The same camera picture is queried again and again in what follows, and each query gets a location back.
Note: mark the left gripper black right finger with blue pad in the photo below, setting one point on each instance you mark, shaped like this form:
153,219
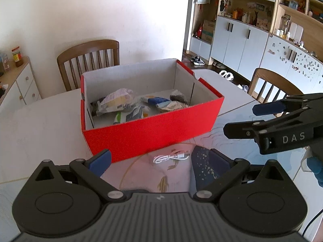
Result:
214,173

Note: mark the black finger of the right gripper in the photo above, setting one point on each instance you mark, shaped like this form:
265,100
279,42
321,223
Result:
247,129

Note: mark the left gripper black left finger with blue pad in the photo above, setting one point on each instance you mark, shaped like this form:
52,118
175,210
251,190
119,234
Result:
90,172

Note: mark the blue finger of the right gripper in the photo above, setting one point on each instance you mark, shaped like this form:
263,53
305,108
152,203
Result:
289,104

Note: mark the white chicken sausage pouch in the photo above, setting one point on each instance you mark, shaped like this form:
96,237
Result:
117,101

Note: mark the clear bag dark snack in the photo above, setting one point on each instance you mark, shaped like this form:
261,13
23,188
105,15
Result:
176,95

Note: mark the wooden chair at right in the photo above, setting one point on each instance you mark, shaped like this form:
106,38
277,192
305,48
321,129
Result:
268,86

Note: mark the grey white slippers pair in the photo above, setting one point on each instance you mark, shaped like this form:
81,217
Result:
245,88

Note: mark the black rice ball packet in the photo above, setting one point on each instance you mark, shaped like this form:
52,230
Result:
94,106

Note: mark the red cardboard box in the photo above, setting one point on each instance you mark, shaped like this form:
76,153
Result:
158,78

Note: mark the white blue snack packet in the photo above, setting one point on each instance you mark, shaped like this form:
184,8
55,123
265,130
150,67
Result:
137,112

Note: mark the black sneakers pair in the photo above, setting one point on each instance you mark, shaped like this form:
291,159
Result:
197,61

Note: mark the blue salmon snack packet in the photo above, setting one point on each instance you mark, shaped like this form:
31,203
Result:
153,100

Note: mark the white tall cabinet unit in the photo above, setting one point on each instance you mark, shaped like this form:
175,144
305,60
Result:
283,36

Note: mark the white drawer sideboard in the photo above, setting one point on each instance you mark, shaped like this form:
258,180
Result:
19,87

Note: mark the brown wooden chair back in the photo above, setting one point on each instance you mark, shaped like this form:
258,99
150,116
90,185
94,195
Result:
85,57

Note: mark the cardboard carton on shelf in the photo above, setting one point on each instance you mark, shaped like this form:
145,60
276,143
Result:
208,28

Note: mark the red-lidded sauce jar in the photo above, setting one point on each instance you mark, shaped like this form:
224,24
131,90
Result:
17,56

